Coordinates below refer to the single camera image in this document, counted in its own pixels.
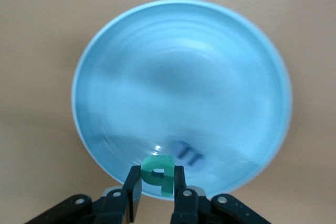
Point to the blue foam letter m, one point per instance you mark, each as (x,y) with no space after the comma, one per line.
(187,154)

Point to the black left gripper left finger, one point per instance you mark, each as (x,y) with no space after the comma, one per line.
(123,208)

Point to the blue plate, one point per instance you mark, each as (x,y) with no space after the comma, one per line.
(181,77)

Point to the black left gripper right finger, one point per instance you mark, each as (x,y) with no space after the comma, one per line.
(183,208)

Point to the teal foam letter b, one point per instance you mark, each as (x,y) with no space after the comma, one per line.
(166,179)

